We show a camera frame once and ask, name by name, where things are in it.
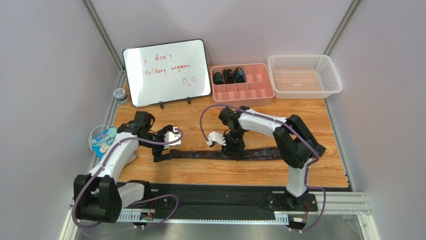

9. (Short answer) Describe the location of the aluminium frame rail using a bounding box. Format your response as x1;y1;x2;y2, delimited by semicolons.
59;192;379;240

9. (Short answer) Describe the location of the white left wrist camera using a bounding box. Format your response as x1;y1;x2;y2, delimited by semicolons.
163;126;183;150

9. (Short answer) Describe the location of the whiteboard with red writing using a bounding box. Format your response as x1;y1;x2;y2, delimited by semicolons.
122;39;212;107

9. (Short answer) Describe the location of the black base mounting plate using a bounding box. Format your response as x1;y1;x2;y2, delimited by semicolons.
129;183;323;221

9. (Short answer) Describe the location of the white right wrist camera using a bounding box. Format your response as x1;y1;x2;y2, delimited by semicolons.
206;131;227;147

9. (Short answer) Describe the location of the small white patterned jar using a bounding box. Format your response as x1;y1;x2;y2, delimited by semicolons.
113;88;130;106

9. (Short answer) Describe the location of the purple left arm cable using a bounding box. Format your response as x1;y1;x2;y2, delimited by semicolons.
72;127;185;231

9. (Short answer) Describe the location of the blue snack box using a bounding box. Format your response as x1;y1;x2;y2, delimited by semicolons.
88;124;117;163

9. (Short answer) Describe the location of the dark floral necktie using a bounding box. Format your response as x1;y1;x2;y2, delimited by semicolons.
174;147;282;161

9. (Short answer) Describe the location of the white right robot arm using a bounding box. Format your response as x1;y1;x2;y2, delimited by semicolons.
218;106;326;210

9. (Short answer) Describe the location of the rolled dark tie middle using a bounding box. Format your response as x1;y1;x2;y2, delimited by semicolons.
222;68;236;84

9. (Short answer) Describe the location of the rolled blue tie right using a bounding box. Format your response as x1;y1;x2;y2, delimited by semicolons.
234;67;246;83

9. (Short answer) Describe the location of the rolled dark tie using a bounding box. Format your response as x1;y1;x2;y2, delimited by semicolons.
212;72;225;85
222;68;236;84

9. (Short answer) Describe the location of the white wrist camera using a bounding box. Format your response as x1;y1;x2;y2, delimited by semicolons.
163;126;183;150
206;131;227;147

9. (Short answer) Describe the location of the rolled dark tie left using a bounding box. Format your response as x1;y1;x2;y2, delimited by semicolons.
212;72;225;85

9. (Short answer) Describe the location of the white plastic mesh basket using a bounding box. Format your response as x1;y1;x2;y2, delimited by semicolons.
267;54;343;99

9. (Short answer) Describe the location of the pink divided organizer box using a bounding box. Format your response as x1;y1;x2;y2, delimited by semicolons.
210;63;275;107

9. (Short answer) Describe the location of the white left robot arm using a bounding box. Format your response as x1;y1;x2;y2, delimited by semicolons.
72;111;184;229

